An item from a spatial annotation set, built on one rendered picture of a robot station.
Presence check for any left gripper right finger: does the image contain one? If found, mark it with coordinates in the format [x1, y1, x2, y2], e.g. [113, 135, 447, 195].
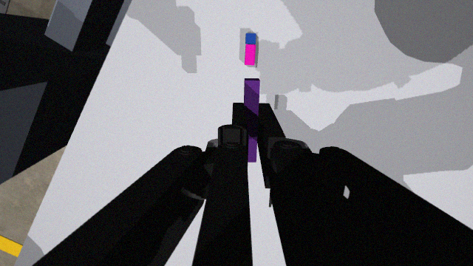
[257, 103, 473, 266]

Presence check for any small blue block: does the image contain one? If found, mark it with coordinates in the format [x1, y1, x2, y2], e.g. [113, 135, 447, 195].
[245, 33, 256, 44]

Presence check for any magenta block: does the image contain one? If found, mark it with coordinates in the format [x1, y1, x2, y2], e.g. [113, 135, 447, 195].
[245, 44, 256, 65]

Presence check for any dark purple rod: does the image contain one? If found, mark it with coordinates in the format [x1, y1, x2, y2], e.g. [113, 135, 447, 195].
[244, 78, 260, 163]

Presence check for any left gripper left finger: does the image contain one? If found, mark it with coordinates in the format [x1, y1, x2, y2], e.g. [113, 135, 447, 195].
[32, 103, 253, 266]

